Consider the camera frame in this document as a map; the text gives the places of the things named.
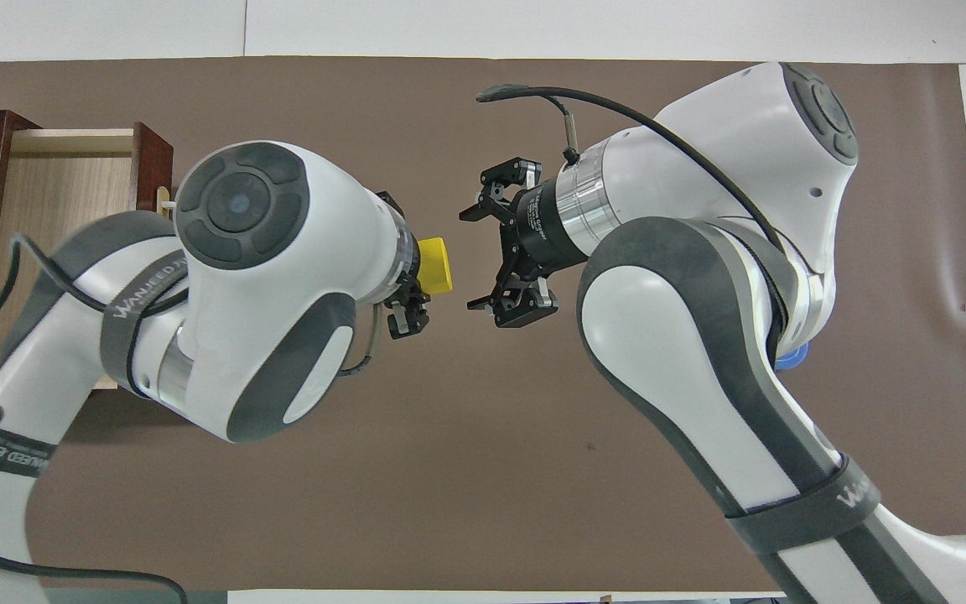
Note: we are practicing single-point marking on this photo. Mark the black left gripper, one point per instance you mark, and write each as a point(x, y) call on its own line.
point(412, 268)

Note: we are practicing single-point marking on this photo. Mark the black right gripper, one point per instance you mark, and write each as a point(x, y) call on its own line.
point(542, 226)

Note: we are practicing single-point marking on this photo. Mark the yellow block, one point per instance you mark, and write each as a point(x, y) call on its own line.
point(437, 267)

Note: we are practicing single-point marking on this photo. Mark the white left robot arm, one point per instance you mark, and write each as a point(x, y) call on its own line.
point(282, 252)

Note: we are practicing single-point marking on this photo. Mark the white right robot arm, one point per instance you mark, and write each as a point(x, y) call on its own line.
point(701, 335)

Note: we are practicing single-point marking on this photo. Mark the brown paper table mat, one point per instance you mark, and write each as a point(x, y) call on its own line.
point(466, 461)

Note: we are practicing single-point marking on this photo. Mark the blue plastic tray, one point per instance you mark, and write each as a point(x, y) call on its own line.
point(792, 358)

